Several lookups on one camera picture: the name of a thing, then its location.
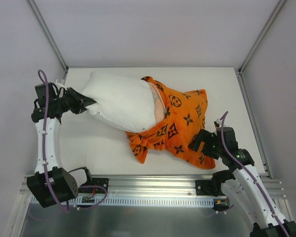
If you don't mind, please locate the white pillow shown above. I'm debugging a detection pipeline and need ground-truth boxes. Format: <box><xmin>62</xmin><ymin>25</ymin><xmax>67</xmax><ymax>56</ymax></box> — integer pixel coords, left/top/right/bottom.
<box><xmin>81</xmin><ymin>72</ymin><xmax>166</xmax><ymax>133</ymax></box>

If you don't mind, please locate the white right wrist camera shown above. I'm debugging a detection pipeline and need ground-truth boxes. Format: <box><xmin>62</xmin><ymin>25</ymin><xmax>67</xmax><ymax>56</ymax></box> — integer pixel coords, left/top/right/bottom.
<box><xmin>214</xmin><ymin>119</ymin><xmax>222</xmax><ymax>128</ymax></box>

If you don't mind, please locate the orange black patterned pillowcase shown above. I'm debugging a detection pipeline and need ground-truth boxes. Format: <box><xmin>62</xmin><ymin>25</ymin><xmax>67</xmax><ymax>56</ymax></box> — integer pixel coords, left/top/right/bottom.
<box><xmin>126</xmin><ymin>76</ymin><xmax>216</xmax><ymax>169</ymax></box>

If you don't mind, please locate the aluminium mounting rail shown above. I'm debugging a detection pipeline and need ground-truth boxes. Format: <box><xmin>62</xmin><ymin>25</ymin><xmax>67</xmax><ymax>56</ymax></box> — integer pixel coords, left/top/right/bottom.
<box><xmin>19</xmin><ymin>174</ymin><xmax>286</xmax><ymax>199</ymax></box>

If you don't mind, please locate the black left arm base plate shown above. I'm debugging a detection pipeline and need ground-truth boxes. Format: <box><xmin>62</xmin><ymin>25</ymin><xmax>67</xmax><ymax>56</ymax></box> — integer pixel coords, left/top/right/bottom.
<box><xmin>78</xmin><ymin>177</ymin><xmax>109</xmax><ymax>194</ymax></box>

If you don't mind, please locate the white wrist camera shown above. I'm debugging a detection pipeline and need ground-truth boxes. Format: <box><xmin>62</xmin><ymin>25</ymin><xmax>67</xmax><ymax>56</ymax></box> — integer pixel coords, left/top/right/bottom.
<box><xmin>55</xmin><ymin>79</ymin><xmax>65</xmax><ymax>87</ymax></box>
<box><xmin>214</xmin><ymin>119</ymin><xmax>222</xmax><ymax>128</ymax></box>

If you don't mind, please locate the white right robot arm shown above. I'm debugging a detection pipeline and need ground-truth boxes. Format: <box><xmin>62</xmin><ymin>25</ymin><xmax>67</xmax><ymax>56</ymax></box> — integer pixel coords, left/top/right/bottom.
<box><xmin>188</xmin><ymin>127</ymin><xmax>296</xmax><ymax>237</ymax></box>

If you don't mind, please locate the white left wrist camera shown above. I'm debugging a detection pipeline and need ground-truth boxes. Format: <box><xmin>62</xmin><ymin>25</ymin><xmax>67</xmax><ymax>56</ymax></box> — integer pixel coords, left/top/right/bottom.
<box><xmin>55</xmin><ymin>79</ymin><xmax>65</xmax><ymax>87</ymax></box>

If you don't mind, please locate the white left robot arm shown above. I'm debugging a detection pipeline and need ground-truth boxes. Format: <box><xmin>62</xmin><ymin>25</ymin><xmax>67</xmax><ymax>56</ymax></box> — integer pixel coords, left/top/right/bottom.
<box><xmin>27</xmin><ymin>82</ymin><xmax>95</xmax><ymax>208</ymax></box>

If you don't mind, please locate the left aluminium frame post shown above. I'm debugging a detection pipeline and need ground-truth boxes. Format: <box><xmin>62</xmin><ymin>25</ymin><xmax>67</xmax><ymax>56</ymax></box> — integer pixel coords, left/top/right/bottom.
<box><xmin>26</xmin><ymin>0</ymin><xmax>68</xmax><ymax>73</ymax></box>

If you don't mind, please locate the white slotted cable duct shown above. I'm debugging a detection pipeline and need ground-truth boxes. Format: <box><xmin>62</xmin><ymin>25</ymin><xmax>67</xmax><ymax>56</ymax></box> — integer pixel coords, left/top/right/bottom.
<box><xmin>69</xmin><ymin>195</ymin><xmax>214</xmax><ymax>208</ymax></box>

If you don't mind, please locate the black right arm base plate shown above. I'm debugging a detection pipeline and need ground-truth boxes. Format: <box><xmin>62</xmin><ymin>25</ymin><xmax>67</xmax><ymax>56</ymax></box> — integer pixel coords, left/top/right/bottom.
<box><xmin>195</xmin><ymin>180</ymin><xmax>224</xmax><ymax>197</ymax></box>

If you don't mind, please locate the aluminium frame post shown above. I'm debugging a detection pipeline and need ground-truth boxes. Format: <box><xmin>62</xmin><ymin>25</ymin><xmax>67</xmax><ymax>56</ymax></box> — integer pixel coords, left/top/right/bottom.
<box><xmin>238</xmin><ymin>0</ymin><xmax>288</xmax><ymax>74</ymax></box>
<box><xmin>26</xmin><ymin>0</ymin><xmax>68</xmax><ymax>73</ymax></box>

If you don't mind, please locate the right aluminium frame post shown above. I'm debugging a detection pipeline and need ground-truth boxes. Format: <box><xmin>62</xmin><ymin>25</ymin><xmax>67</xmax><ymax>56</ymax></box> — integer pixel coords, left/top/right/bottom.
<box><xmin>238</xmin><ymin>0</ymin><xmax>288</xmax><ymax>74</ymax></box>

